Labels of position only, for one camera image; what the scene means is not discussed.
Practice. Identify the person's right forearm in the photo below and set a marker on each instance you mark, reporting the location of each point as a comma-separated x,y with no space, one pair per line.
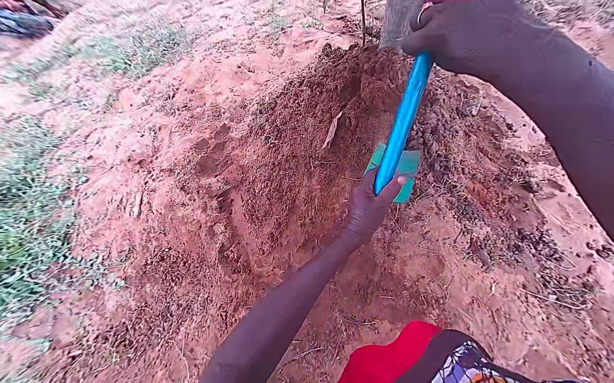
589,122

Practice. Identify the person's right hand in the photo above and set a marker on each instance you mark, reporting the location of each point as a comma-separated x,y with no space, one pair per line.
466,37

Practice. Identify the person's right fingers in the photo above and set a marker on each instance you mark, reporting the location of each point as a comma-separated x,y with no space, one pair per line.
423,37

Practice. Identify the sparse green grass patch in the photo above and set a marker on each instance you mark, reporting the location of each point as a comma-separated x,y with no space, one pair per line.
136,50

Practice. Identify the thin dark plant stem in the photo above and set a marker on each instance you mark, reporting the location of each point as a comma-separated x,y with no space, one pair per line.
363,24

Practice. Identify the person's body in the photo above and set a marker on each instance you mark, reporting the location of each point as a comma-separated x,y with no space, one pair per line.
392,354

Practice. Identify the dark patterned cloth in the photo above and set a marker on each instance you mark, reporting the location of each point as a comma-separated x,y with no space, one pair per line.
6,20

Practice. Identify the person's left thumb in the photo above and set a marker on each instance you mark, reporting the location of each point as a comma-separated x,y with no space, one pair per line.
393,189

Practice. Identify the person's left fingers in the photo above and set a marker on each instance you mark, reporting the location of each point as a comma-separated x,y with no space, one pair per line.
367,178

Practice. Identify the dense green grass patch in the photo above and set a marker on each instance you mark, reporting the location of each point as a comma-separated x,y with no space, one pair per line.
9,234

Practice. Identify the dry pale leaf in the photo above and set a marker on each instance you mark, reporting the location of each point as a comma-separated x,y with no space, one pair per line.
332,131

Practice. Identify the person's left hand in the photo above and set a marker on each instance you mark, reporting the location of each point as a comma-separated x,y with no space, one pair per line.
366,213

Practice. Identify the grey tree trunk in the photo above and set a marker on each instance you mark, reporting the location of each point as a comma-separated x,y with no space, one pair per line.
396,24

